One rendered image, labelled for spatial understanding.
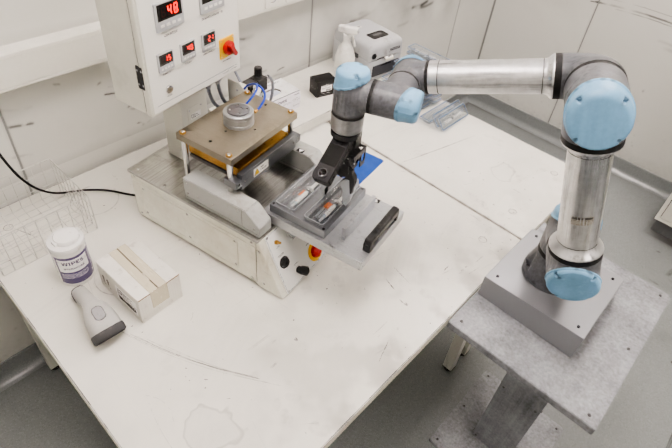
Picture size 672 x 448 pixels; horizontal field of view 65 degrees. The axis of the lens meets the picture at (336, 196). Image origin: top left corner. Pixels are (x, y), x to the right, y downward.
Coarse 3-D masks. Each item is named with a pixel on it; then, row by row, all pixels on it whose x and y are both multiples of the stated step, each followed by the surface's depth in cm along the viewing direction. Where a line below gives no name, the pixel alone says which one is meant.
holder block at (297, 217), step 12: (312, 168) 143; (336, 180) 140; (360, 192) 137; (276, 204) 131; (312, 204) 132; (348, 204) 133; (288, 216) 130; (300, 216) 129; (336, 216) 130; (312, 228) 127; (324, 228) 126
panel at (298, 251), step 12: (276, 228) 135; (264, 240) 132; (276, 240) 135; (288, 240) 139; (300, 240) 143; (276, 252) 136; (288, 252) 139; (300, 252) 143; (324, 252) 152; (276, 264) 136; (300, 264) 144; (312, 264) 148; (288, 276) 140; (300, 276) 144; (288, 288) 140
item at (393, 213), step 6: (390, 210) 131; (396, 210) 131; (384, 216) 129; (390, 216) 129; (396, 216) 132; (384, 222) 127; (390, 222) 129; (378, 228) 126; (384, 228) 127; (372, 234) 124; (378, 234) 125; (366, 240) 123; (372, 240) 123; (366, 246) 124
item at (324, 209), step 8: (336, 184) 137; (328, 192) 135; (336, 192) 135; (320, 200) 132; (328, 200) 132; (336, 200) 132; (312, 208) 130; (320, 208) 130; (328, 208) 130; (336, 208) 130; (312, 216) 127; (320, 216) 128; (328, 216) 128
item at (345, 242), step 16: (368, 208) 133; (384, 208) 137; (288, 224) 130; (352, 224) 127; (368, 224) 132; (304, 240) 130; (320, 240) 127; (336, 240) 127; (352, 240) 127; (384, 240) 132; (336, 256) 126; (352, 256) 124; (368, 256) 125
